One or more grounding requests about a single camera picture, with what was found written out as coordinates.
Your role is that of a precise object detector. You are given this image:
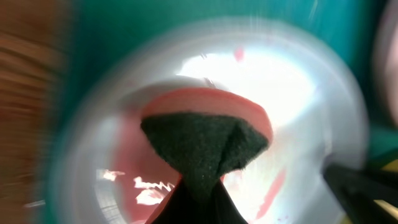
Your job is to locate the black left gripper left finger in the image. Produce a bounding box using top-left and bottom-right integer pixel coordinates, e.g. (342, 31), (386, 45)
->
(146, 180), (193, 224)

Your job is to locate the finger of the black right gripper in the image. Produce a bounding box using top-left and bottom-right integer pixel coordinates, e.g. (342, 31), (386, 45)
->
(323, 164), (397, 224)

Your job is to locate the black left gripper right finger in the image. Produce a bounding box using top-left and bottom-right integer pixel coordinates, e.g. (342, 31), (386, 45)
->
(211, 182), (248, 224)

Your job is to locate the light blue round plate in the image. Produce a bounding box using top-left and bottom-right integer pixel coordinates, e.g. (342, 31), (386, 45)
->
(45, 19), (368, 223)

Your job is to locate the green and pink sponge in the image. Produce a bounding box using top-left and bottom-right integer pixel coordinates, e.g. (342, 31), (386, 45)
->
(141, 88), (273, 203)

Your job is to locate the white round plate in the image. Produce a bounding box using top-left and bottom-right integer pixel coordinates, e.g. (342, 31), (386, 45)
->
(373, 0), (397, 126)

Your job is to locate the teal plastic tray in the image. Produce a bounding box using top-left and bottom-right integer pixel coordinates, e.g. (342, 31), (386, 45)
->
(35, 0), (397, 223)

